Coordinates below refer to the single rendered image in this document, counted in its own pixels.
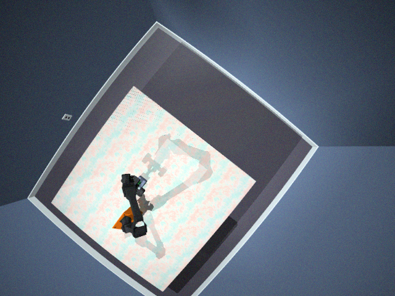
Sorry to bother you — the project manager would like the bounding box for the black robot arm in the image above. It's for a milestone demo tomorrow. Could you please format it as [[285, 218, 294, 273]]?
[[119, 174, 148, 238]]

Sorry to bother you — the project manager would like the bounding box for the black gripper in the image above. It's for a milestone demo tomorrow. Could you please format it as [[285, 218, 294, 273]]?
[[136, 184, 146, 197]]

